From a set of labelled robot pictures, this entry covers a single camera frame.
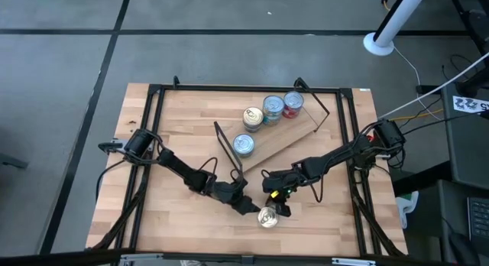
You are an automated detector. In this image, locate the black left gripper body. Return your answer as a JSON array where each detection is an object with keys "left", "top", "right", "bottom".
[{"left": 211, "top": 180, "right": 249, "bottom": 206}]

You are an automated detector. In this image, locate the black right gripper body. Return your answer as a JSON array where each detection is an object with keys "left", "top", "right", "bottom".
[{"left": 261, "top": 166, "right": 307, "bottom": 195}]

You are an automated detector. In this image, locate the gold lid seafood can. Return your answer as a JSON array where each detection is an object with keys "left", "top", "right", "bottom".
[{"left": 256, "top": 205, "right": 280, "bottom": 229}]

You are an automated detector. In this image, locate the white green bag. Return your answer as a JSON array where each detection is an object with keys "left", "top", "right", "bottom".
[{"left": 395, "top": 190, "right": 420, "bottom": 231}]

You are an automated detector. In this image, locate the white tower fan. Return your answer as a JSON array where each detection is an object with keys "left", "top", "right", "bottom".
[{"left": 362, "top": 0, "right": 431, "bottom": 57}]

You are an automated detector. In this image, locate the black rig crossbeam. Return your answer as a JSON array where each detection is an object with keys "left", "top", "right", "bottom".
[{"left": 0, "top": 247, "right": 455, "bottom": 266}]

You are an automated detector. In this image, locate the black power adapter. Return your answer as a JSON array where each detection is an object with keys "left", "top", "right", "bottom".
[{"left": 415, "top": 84, "right": 442, "bottom": 96}]

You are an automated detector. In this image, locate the dark grey desk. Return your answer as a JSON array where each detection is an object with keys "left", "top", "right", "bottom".
[{"left": 441, "top": 81, "right": 489, "bottom": 190}]

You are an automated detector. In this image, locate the black keyboard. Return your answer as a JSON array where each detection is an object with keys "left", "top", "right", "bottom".
[{"left": 467, "top": 196, "right": 489, "bottom": 252}]

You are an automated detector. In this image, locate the white marker sticker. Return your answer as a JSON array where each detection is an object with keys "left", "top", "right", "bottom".
[{"left": 452, "top": 95, "right": 489, "bottom": 115}]

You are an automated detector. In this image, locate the black stand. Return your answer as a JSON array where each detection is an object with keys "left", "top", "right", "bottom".
[{"left": 449, "top": 0, "right": 489, "bottom": 99}]

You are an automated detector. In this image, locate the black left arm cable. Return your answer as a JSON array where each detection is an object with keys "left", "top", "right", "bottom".
[{"left": 196, "top": 155, "right": 245, "bottom": 185}]

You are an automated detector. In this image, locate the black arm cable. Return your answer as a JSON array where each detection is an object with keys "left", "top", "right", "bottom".
[
  {"left": 307, "top": 174, "right": 325, "bottom": 204},
  {"left": 196, "top": 155, "right": 245, "bottom": 185}
]

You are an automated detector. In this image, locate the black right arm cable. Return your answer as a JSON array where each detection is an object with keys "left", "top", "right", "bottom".
[{"left": 307, "top": 174, "right": 325, "bottom": 204}]

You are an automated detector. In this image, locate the wooden shelf black wire frame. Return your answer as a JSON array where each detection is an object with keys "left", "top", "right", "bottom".
[{"left": 212, "top": 76, "right": 332, "bottom": 178}]

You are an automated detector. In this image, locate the black metal table frame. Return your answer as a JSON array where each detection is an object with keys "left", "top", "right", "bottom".
[{"left": 86, "top": 75, "right": 408, "bottom": 259}]

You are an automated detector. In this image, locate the black cable bundle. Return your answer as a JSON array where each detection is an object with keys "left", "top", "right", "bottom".
[{"left": 381, "top": 143, "right": 407, "bottom": 170}]

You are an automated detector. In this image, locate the thick white cable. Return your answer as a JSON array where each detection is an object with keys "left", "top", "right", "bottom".
[{"left": 377, "top": 51, "right": 489, "bottom": 120}]

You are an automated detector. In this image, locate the thin white cable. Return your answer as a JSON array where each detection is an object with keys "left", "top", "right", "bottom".
[{"left": 392, "top": 46, "right": 444, "bottom": 122}]

